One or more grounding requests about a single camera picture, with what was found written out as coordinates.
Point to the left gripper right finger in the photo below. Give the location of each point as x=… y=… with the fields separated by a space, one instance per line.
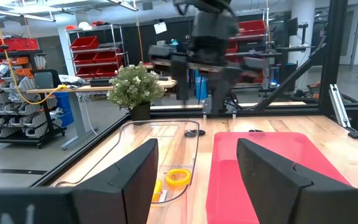
x=269 y=186

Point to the red plastic storage bin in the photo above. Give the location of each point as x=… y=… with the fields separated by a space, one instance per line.
x=107 y=71
x=107 y=57
x=84 y=43
x=252 y=28
x=14 y=45
x=84 y=58
x=87 y=72

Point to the black aluminium frame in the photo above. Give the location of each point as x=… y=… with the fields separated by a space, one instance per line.
x=332 y=62

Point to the blue barrel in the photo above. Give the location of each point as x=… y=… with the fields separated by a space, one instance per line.
x=202 y=88

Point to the silver aluminium bracket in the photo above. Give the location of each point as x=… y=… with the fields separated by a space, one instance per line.
x=339 y=105

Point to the white paper tag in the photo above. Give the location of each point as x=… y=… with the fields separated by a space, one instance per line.
x=160 y=27

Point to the clear plastic bin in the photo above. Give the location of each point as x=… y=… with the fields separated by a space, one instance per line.
x=172 y=146

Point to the yellow tape roll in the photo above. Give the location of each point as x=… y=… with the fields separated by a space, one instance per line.
x=171 y=181

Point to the blue plastic bin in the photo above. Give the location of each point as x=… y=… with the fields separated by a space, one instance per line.
x=64 y=109

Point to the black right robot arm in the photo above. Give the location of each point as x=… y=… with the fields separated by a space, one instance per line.
x=210 y=21

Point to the black parts-bin rack cart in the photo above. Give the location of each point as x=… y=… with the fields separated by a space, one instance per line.
x=11 y=102

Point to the white hard hat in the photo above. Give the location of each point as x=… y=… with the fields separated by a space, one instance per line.
x=84 y=25

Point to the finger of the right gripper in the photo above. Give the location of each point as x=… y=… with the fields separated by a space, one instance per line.
x=182 y=81
x=224 y=90

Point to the pink plastic bin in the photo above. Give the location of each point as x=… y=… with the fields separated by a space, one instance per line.
x=278 y=143

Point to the potted green plant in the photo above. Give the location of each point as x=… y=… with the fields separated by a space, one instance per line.
x=135 y=87

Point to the wooden-top grey-leg table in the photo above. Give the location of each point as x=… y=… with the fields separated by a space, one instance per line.
x=79 y=89

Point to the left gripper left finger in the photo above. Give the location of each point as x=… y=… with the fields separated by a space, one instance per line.
x=126 y=186

